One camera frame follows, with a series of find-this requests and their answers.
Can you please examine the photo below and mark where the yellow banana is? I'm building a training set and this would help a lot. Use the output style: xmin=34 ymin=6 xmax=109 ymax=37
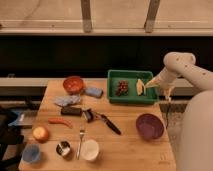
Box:
xmin=136 ymin=79 xmax=146 ymax=96

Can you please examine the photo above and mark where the metal window post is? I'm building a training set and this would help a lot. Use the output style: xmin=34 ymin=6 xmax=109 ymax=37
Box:
xmin=144 ymin=0 xmax=160 ymax=33
xmin=81 ymin=0 xmax=92 ymax=33

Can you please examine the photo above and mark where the red yellow apple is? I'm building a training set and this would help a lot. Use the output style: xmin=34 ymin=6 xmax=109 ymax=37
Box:
xmin=33 ymin=126 xmax=49 ymax=142

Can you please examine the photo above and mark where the left metal window post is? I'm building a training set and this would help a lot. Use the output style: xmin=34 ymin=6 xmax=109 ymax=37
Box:
xmin=81 ymin=0 xmax=92 ymax=33

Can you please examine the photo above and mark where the blue sponge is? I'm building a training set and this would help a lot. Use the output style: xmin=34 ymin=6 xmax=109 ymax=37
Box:
xmin=85 ymin=87 xmax=103 ymax=98

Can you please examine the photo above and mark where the white cup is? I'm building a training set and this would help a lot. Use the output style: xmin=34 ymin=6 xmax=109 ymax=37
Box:
xmin=81 ymin=139 xmax=100 ymax=162

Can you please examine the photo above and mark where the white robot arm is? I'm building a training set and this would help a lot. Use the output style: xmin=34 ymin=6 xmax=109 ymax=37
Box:
xmin=145 ymin=52 xmax=213 ymax=171

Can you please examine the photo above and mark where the right metal window post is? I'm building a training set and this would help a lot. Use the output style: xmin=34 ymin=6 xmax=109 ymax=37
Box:
xmin=144 ymin=0 xmax=160 ymax=33

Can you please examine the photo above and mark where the black chair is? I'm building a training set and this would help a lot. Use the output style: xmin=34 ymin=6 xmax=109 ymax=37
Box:
xmin=0 ymin=105 xmax=24 ymax=171

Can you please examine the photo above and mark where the blue plastic cup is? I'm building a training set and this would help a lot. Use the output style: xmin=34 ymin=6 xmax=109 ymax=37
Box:
xmin=22 ymin=144 xmax=41 ymax=164

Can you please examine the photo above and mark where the dark red grape bunch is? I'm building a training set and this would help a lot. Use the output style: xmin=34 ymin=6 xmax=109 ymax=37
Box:
xmin=116 ymin=80 xmax=128 ymax=96

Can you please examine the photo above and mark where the red bowl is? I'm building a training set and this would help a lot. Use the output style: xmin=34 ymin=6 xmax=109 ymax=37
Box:
xmin=63 ymin=76 xmax=84 ymax=94

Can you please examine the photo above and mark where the silver fork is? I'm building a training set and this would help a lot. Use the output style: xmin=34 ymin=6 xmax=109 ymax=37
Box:
xmin=76 ymin=129 xmax=85 ymax=159

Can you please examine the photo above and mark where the purple bowl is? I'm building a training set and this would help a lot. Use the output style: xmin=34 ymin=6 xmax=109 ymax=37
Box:
xmin=136 ymin=113 xmax=164 ymax=141

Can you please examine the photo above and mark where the small metal cup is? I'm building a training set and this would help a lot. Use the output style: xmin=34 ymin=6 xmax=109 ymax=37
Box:
xmin=56 ymin=141 xmax=71 ymax=157

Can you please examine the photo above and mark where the crumpled light blue cloth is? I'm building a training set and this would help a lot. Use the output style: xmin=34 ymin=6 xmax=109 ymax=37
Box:
xmin=54 ymin=95 xmax=81 ymax=107

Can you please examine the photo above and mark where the green plastic tray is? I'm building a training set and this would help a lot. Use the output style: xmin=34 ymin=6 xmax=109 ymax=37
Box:
xmin=107 ymin=70 xmax=159 ymax=105

